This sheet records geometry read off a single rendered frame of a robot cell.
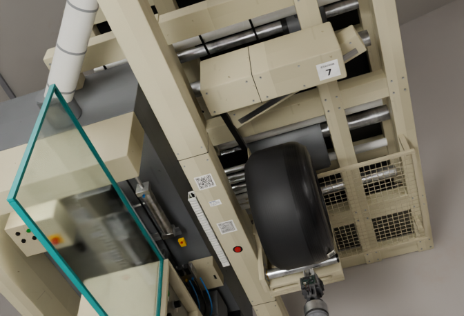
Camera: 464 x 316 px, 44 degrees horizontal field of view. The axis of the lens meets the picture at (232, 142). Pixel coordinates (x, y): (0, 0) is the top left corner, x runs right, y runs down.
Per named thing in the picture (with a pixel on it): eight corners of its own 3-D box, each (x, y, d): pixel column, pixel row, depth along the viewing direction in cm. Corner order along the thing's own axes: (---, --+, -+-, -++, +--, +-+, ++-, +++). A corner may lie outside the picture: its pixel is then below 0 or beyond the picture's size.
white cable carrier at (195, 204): (223, 267, 276) (188, 199, 247) (222, 259, 280) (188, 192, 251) (232, 265, 275) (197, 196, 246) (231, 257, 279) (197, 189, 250)
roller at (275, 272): (266, 274, 274) (267, 281, 270) (264, 268, 271) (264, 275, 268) (338, 257, 268) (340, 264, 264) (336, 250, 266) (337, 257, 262)
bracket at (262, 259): (264, 292, 269) (259, 280, 263) (257, 230, 301) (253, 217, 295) (271, 290, 269) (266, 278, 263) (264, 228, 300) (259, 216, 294)
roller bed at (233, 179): (231, 214, 308) (213, 176, 290) (230, 196, 320) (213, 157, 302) (266, 205, 305) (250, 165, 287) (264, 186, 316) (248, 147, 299)
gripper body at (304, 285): (317, 272, 224) (322, 295, 214) (322, 287, 229) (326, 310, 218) (298, 277, 225) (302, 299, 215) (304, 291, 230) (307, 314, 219)
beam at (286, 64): (210, 118, 251) (199, 91, 242) (210, 86, 271) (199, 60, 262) (348, 78, 241) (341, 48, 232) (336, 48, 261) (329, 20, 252)
